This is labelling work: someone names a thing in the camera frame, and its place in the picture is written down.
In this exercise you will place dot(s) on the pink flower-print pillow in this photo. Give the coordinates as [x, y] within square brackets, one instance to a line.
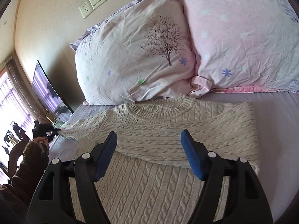
[243, 46]

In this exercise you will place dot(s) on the cream cable-knit sweater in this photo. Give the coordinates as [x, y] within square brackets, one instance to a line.
[149, 179]

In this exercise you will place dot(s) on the pink tree-print pillow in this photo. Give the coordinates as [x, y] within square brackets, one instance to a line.
[138, 53]

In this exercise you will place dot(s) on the left brown fuzzy sleeve forearm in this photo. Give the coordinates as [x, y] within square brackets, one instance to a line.
[16, 196]

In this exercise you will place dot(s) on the flat screen television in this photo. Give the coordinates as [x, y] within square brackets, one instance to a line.
[48, 96]

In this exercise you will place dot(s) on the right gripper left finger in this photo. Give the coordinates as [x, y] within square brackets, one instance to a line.
[52, 201]

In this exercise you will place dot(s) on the lavender bed sheet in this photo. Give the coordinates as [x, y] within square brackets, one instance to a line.
[276, 121]

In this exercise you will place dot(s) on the brown window curtain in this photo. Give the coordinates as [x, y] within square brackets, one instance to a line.
[22, 86]

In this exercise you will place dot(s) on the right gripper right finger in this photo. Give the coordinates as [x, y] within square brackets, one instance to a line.
[231, 191]

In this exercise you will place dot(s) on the white wall socket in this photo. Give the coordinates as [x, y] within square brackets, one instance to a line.
[86, 9]

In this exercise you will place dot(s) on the person's left hand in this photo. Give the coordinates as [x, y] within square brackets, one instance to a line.
[43, 140]

